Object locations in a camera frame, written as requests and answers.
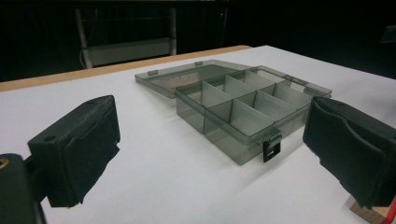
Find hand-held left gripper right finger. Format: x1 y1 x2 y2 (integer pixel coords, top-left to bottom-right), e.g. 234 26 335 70
302 95 396 210

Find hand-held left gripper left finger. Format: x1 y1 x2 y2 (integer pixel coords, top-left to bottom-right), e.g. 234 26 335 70
27 94 121 208

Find transparent grey compartment box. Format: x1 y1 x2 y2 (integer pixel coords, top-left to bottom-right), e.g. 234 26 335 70
134 59 333 166

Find metal stand with shelf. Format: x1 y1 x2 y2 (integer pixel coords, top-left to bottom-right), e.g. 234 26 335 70
74 7 178 70

